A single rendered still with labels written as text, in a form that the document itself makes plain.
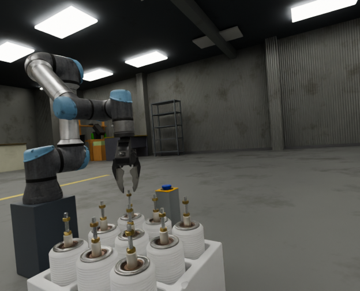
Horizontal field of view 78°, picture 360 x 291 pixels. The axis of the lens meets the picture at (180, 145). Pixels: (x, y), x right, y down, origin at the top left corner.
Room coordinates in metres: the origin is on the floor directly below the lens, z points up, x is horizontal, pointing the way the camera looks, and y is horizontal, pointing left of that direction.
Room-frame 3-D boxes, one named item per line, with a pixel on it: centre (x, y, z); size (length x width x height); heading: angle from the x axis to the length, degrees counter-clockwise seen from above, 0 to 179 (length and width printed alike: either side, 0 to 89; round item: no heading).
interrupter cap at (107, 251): (0.54, 0.22, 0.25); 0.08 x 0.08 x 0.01
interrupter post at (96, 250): (0.54, 0.22, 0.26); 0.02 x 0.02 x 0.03
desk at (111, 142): (8.07, 1.88, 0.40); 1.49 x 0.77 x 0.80; 151
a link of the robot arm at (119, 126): (0.81, 0.20, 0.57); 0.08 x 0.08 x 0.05
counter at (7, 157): (7.16, 5.91, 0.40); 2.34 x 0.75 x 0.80; 61
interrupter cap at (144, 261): (0.48, 0.12, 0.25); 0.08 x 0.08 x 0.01
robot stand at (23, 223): (0.98, 0.61, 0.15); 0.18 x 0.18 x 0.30; 61
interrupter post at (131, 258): (0.48, 0.12, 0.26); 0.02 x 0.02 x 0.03
